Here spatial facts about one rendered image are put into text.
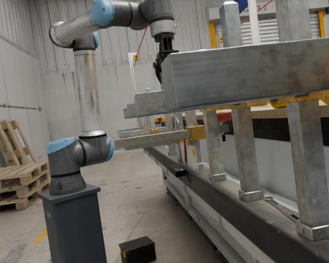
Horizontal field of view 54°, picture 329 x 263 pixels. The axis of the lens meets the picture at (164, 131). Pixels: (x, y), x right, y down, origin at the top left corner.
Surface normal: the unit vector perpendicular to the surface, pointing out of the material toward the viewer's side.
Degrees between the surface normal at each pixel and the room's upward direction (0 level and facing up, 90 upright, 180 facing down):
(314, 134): 90
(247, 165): 90
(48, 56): 90
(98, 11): 91
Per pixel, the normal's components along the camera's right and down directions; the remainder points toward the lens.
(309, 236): -0.98, 0.14
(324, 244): -0.13, -0.99
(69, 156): 0.59, -0.04
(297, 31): 0.16, 0.03
